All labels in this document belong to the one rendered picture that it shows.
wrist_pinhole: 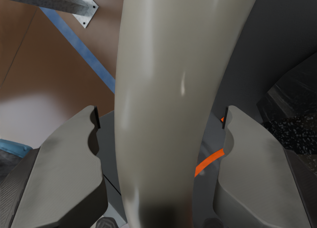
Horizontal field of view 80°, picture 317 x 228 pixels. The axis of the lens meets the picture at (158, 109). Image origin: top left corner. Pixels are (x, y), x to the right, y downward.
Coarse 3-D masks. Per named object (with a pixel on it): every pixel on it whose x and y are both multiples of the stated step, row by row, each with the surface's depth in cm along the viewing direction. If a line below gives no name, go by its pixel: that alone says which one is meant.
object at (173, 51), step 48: (144, 0) 4; (192, 0) 3; (240, 0) 4; (144, 48) 4; (192, 48) 4; (144, 96) 4; (192, 96) 4; (144, 144) 5; (192, 144) 5; (144, 192) 6; (192, 192) 8
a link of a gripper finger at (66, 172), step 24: (72, 120) 10; (96, 120) 12; (48, 144) 9; (72, 144) 9; (96, 144) 10; (48, 168) 7; (72, 168) 7; (96, 168) 7; (24, 192) 6; (48, 192) 6; (72, 192) 6; (96, 192) 7; (24, 216) 6; (48, 216) 6; (72, 216) 6; (96, 216) 7
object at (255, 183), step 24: (240, 120) 10; (240, 144) 9; (264, 144) 9; (240, 168) 7; (264, 168) 7; (288, 168) 7; (216, 192) 7; (240, 192) 6; (264, 192) 6; (288, 192) 6; (240, 216) 6; (264, 216) 6; (288, 216) 6
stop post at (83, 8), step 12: (12, 0) 98; (24, 0) 102; (36, 0) 107; (48, 0) 112; (60, 0) 119; (72, 0) 129; (84, 0) 141; (72, 12) 133; (84, 12) 142; (84, 24) 146
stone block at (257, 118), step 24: (288, 72) 101; (312, 72) 79; (264, 96) 96; (288, 96) 76; (312, 96) 62; (264, 120) 73; (288, 120) 62; (312, 120) 54; (288, 144) 61; (312, 144) 54; (312, 168) 57
